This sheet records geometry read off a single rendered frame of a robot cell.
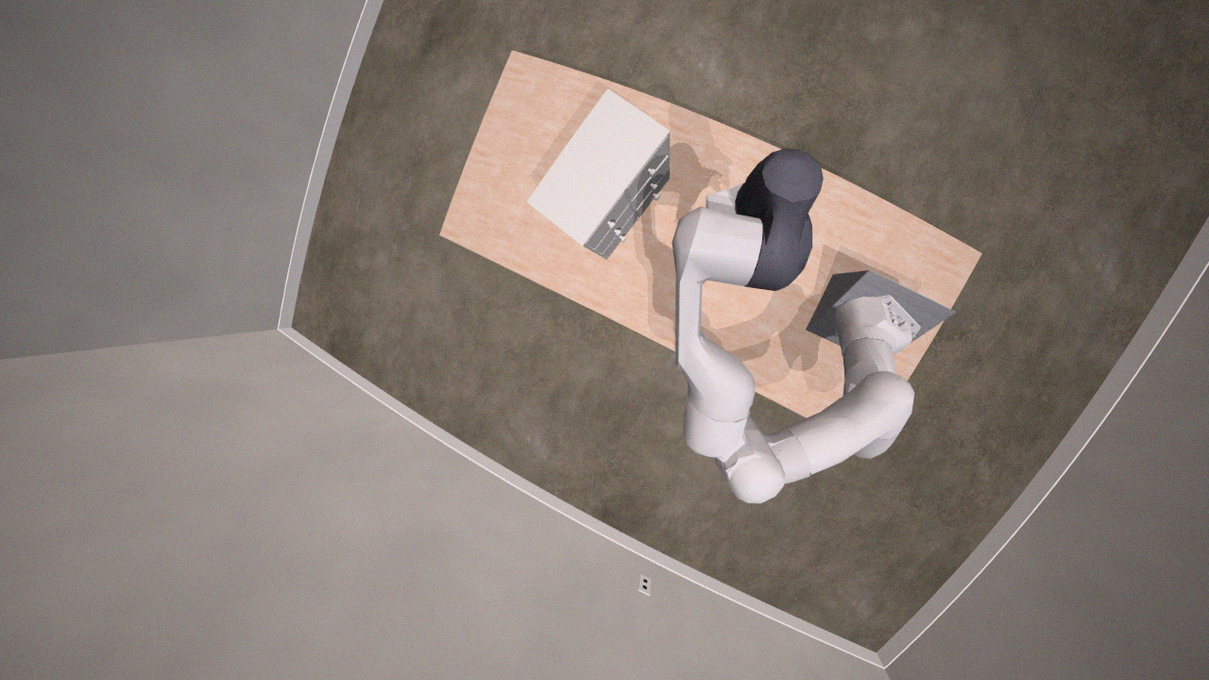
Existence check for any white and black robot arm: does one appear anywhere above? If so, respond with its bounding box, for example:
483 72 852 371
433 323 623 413
672 148 921 503

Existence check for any grey chest of drawers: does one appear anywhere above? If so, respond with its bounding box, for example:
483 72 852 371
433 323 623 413
527 90 670 259

